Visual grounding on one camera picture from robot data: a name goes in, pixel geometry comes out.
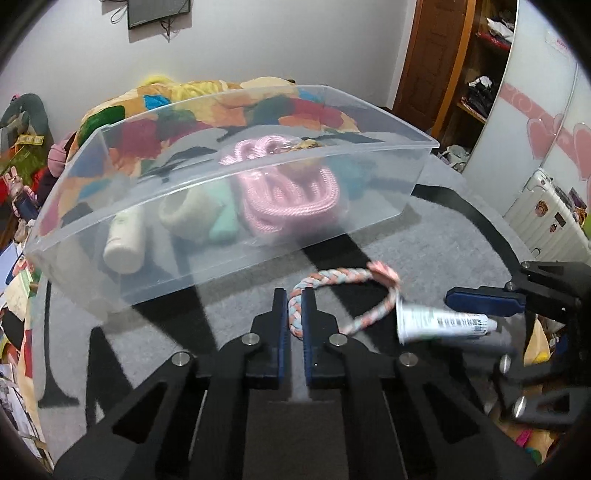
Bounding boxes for white wardrobe pink hearts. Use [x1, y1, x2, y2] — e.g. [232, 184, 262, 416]
[462, 0, 591, 217]

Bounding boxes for pastel braided rope ring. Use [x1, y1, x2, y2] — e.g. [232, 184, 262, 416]
[287, 262, 400, 337]

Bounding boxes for colourful patchwork blanket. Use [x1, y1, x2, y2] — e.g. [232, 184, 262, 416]
[46, 74, 385, 222]

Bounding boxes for wooden open shelf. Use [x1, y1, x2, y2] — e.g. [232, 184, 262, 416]
[438, 0, 518, 155]

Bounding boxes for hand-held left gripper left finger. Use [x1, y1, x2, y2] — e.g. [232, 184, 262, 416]
[53, 288, 294, 480]

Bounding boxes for yellow bag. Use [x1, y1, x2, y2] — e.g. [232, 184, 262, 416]
[524, 318, 557, 366]

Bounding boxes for white squeeze tube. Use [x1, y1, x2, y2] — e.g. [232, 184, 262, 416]
[395, 298, 499, 345]

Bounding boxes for wall-mounted television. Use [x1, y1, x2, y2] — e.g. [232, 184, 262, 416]
[127, 0, 193, 30]

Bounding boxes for pink coiled rope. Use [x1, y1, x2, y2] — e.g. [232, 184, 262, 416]
[221, 137, 345, 241]

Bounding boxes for green plush toy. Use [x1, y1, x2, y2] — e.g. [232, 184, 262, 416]
[0, 93, 54, 154]

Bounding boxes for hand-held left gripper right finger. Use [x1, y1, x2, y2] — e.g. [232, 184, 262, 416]
[302, 290, 539, 480]

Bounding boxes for clear plastic storage box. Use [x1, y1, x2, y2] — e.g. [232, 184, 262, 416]
[23, 84, 440, 315]

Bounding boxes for cream rolled cloth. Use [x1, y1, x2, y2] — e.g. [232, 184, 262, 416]
[158, 187, 218, 241]

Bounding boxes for brown wooden door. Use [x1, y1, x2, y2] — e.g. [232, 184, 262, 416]
[392, 0, 476, 136]

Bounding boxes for white stickered suitcase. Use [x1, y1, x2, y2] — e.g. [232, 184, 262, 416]
[503, 168, 591, 265]

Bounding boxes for pile of toys and books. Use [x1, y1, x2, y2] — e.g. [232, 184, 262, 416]
[0, 138, 70, 462]

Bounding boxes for white plastic bottle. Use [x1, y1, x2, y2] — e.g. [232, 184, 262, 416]
[102, 205, 147, 274]

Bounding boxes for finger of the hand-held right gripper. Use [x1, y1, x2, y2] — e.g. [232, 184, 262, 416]
[445, 280, 530, 319]
[455, 333, 514, 374]

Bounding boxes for black television cable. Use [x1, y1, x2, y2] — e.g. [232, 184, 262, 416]
[99, 0, 131, 25]

